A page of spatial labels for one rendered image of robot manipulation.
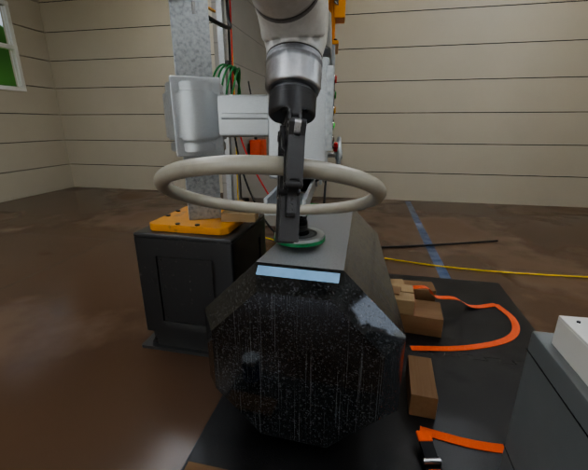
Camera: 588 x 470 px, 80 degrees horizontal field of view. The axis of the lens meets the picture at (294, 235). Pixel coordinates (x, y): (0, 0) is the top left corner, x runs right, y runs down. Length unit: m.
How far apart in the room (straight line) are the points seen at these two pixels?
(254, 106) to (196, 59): 0.38
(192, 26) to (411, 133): 4.93
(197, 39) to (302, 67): 1.57
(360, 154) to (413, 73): 1.51
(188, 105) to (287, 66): 1.46
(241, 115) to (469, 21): 5.24
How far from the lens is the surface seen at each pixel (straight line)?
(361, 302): 1.29
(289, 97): 0.55
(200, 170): 0.58
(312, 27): 0.59
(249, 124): 2.01
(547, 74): 7.02
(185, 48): 2.10
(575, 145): 7.24
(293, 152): 0.50
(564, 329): 1.07
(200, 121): 2.00
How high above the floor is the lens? 1.33
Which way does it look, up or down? 18 degrees down
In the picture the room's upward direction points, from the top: straight up
